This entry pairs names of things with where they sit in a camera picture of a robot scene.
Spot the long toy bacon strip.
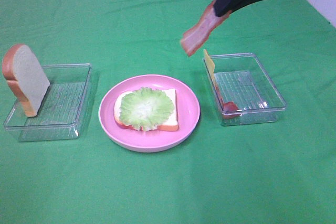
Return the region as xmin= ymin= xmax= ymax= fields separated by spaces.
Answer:
xmin=180 ymin=1 xmax=232 ymax=57

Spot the short toy bacon strip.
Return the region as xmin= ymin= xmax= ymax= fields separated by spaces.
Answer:
xmin=215 ymin=84 xmax=240 ymax=120

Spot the toy bread slice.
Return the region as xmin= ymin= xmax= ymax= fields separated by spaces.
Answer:
xmin=2 ymin=44 xmax=50 ymax=117
xmin=113 ymin=88 xmax=180 ymax=132

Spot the green toy lettuce leaf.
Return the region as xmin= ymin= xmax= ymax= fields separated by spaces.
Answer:
xmin=119 ymin=87 xmax=175 ymax=132

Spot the yellow toy cheese slice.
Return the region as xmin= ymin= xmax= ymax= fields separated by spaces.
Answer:
xmin=203 ymin=49 xmax=218 ymax=91

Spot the clear right plastic tray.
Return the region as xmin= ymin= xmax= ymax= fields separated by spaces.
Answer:
xmin=203 ymin=52 xmax=287 ymax=126

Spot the clear plastic tray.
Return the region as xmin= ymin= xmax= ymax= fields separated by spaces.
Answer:
xmin=3 ymin=63 xmax=92 ymax=142
xmin=203 ymin=52 xmax=287 ymax=126

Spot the green tablecloth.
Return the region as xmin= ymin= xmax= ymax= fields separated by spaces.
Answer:
xmin=1 ymin=0 xmax=335 ymax=223

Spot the pink round plate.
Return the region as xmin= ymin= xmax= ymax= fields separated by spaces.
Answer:
xmin=98 ymin=74 xmax=201 ymax=153

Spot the clear left plastic tray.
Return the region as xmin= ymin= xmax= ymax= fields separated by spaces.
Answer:
xmin=3 ymin=63 xmax=92 ymax=142

